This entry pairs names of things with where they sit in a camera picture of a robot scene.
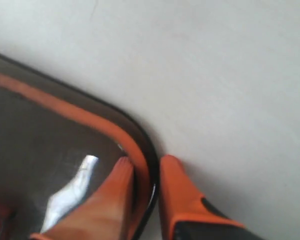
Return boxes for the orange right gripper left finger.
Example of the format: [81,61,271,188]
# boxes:
[29,157,134,240]

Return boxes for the dark lunchbox lid orange seal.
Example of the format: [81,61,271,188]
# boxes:
[0,54,159,240]

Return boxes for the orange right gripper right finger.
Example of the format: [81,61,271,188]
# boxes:
[158,154,246,240]

